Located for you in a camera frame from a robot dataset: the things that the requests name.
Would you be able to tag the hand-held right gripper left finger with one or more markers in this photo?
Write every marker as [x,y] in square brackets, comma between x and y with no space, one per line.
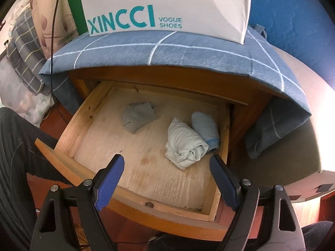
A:
[110,183]

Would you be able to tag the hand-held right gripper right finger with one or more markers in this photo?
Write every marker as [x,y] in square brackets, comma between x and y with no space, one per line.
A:
[223,184]

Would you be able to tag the wooden drawer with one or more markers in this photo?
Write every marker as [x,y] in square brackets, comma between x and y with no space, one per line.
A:
[146,167]

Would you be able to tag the white underwear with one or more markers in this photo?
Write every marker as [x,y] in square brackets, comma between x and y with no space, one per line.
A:
[183,141]

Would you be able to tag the light blue fluffy sock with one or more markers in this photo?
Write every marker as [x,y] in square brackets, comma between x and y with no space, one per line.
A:
[204,125]

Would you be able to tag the grey underwear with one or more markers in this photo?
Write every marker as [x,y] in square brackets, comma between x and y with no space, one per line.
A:
[137,117]

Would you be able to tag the white cardboard shoe box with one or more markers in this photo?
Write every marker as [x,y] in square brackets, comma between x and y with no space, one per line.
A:
[209,10]

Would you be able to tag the person's left leg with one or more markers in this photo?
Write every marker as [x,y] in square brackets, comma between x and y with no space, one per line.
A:
[15,162]

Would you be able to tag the person's leg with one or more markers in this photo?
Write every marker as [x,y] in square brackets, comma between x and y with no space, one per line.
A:
[319,238]
[15,162]

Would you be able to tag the person's right leg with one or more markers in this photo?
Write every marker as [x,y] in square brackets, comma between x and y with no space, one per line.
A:
[319,238]

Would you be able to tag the pale patterned bedsheet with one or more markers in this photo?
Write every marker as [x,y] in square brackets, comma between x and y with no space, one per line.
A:
[15,91]

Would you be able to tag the blue checked cushion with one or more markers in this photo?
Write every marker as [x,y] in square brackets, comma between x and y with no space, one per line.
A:
[183,55]

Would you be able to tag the floral printed blanket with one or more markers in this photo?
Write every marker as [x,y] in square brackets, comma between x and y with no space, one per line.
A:
[52,31]

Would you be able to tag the green foam mat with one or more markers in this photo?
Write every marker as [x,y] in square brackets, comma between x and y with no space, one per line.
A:
[74,10]

